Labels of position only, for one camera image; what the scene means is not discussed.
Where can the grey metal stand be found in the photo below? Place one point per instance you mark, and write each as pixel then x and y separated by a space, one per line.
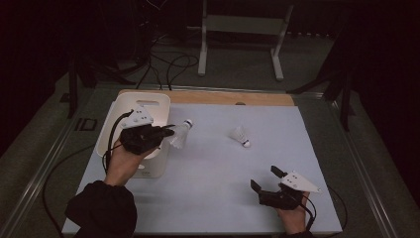
pixel 244 24

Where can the person's right hand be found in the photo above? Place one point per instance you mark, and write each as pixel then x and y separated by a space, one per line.
pixel 295 219

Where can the black tripod stand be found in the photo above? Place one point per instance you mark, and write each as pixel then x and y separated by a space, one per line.
pixel 345 109
pixel 73 95

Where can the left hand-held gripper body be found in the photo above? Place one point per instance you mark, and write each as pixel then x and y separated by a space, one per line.
pixel 140 139

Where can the white plastic bin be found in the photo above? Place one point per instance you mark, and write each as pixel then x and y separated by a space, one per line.
pixel 161 110

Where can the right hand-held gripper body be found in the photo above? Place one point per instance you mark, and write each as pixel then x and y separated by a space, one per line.
pixel 280 199

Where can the person's left hand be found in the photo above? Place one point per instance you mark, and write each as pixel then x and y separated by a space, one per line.
pixel 124 165

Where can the white shuttlecock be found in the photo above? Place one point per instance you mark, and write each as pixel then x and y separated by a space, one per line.
pixel 238 134
pixel 180 137

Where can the pale blue table mat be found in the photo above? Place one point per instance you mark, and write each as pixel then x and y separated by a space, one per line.
pixel 280 148

